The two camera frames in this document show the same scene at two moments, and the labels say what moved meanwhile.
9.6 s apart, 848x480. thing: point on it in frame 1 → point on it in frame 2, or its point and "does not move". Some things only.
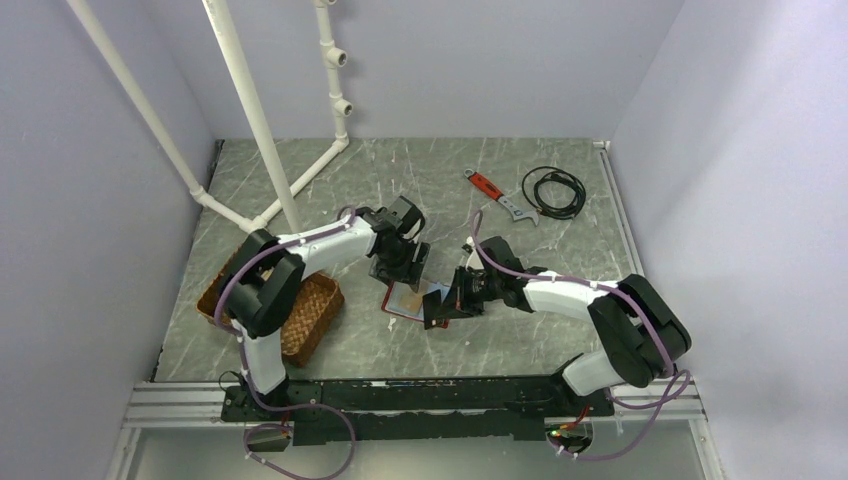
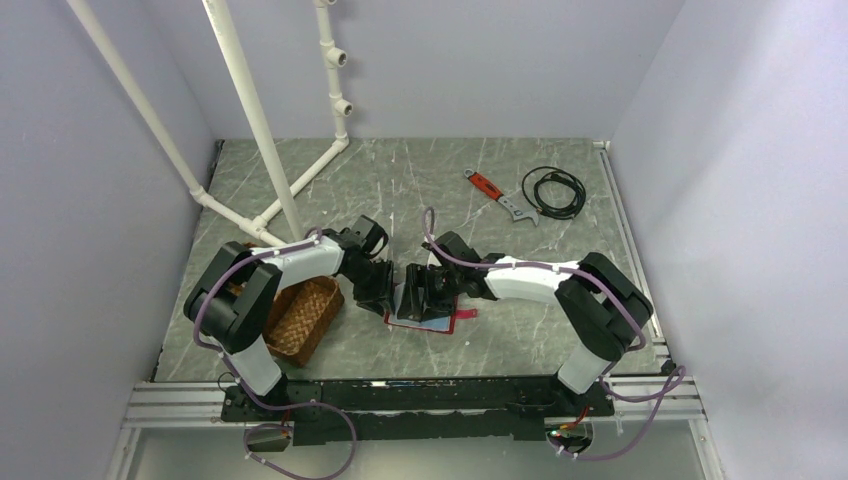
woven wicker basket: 305,322 does not move
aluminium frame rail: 200,405 does not move
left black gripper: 410,272 → 381,295
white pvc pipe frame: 282,202 does not move
